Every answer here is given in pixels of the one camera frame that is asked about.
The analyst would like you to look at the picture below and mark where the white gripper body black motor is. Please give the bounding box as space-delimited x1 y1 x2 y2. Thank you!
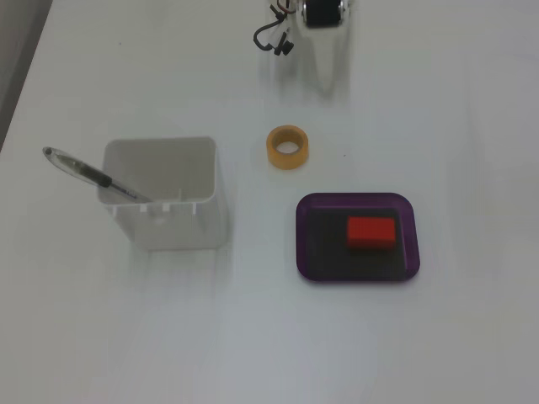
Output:
299 0 353 30

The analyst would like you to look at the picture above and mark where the purple rectangular tray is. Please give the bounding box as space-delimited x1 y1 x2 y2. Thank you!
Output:
295 192 422 284

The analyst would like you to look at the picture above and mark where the black ballpoint pen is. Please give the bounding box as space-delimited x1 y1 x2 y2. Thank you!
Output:
41 146 154 204

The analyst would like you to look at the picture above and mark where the white square plastic container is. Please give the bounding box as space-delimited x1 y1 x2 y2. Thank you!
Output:
98 136 225 252

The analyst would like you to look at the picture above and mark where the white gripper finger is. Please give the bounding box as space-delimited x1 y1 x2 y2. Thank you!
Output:
312 27 334 97
331 25 351 96

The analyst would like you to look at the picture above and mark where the yellow tape roll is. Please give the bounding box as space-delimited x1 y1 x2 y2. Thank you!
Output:
265 125 311 172

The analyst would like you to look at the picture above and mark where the red cube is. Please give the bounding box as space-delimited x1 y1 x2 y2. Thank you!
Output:
346 216 398 252

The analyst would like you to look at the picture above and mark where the black cable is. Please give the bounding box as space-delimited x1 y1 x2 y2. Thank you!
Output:
252 3 296 56

